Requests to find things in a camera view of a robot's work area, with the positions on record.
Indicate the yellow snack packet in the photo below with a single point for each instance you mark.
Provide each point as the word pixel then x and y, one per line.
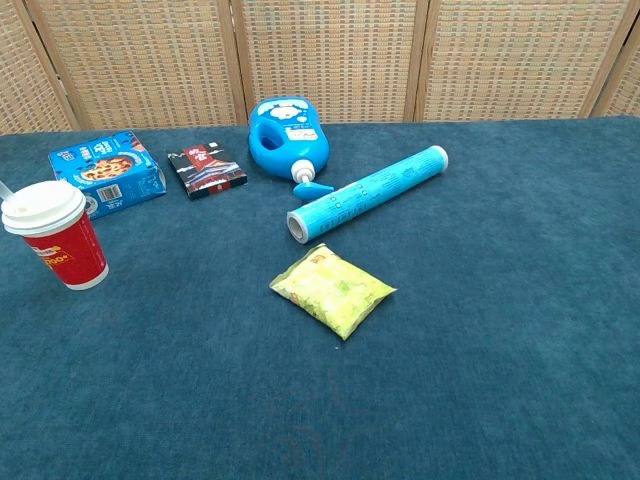
pixel 330 290

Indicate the clear plastic straw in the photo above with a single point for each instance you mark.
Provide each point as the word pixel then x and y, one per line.
pixel 5 188

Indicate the blue pump bottle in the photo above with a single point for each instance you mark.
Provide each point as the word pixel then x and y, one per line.
pixel 290 140

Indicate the blue felt table cover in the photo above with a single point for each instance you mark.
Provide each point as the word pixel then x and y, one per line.
pixel 450 350

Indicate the red paper cup white lid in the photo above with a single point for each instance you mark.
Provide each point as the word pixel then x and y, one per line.
pixel 70 250

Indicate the light blue cylindrical tube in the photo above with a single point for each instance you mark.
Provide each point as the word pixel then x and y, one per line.
pixel 370 192

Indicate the black red card box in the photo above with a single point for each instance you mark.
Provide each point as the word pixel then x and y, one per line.
pixel 210 172

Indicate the blue cookie box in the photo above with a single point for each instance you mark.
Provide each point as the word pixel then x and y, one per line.
pixel 110 170

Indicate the woven folding screen panel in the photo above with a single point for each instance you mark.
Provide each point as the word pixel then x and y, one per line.
pixel 627 90
pixel 330 50
pixel 150 60
pixel 515 60
pixel 20 75

